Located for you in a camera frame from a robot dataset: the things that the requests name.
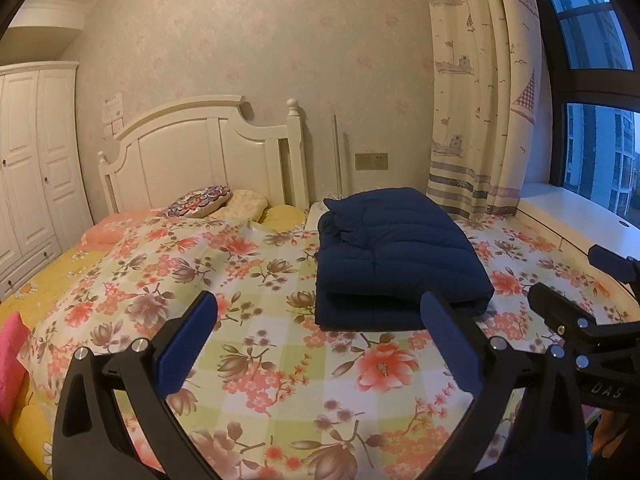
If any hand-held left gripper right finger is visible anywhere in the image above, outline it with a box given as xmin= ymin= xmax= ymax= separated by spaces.
xmin=420 ymin=290 xmax=588 ymax=480

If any white bed headboard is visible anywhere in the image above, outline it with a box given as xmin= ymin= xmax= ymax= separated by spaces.
xmin=97 ymin=95 xmax=310 ymax=213

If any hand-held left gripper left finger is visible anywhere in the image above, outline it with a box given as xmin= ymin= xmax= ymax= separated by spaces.
xmin=52 ymin=290 xmax=221 ymax=480

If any dark framed window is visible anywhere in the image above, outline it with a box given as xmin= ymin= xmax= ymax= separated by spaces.
xmin=525 ymin=0 xmax=640 ymax=221

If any embroidered patterned pillow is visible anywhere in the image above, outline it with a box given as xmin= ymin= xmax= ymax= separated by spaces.
xmin=162 ymin=185 xmax=233 ymax=219

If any yellow pillow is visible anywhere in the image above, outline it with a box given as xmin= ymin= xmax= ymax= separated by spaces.
xmin=260 ymin=204 xmax=307 ymax=231

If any white wardrobe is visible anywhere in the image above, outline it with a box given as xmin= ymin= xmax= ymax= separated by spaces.
xmin=0 ymin=60 xmax=93 ymax=303

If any yellow bedsheet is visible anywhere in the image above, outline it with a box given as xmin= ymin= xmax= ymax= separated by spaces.
xmin=0 ymin=245 xmax=108 ymax=480

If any cream pillow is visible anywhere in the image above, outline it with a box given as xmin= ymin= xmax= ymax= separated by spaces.
xmin=207 ymin=189 xmax=270 ymax=221

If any bronze wall socket panel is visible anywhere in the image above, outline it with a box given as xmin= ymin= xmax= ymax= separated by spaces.
xmin=355 ymin=152 xmax=388 ymax=171

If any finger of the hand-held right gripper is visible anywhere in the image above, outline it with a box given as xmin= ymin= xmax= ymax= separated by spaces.
xmin=587 ymin=244 xmax=640 ymax=283
xmin=527 ymin=282 xmax=640 ymax=368

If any navy puffer jacket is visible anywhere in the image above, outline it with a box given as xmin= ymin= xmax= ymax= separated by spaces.
xmin=315 ymin=187 xmax=496 ymax=332

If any bed with floral sheet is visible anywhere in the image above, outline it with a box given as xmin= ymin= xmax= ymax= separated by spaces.
xmin=17 ymin=210 xmax=631 ymax=480

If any paper wall notice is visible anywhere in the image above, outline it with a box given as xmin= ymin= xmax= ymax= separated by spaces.
xmin=102 ymin=91 xmax=125 ymax=123

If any white windowsill desk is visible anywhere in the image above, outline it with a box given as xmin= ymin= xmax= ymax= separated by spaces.
xmin=515 ymin=180 xmax=640 ymax=321

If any sailboat print curtain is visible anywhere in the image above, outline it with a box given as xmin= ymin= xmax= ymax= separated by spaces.
xmin=420 ymin=0 xmax=543 ymax=221

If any pink cloth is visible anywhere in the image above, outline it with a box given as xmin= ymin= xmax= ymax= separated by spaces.
xmin=0 ymin=311 xmax=31 ymax=426

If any person's right hand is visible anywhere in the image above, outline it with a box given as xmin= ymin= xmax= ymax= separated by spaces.
xmin=590 ymin=407 xmax=631 ymax=461

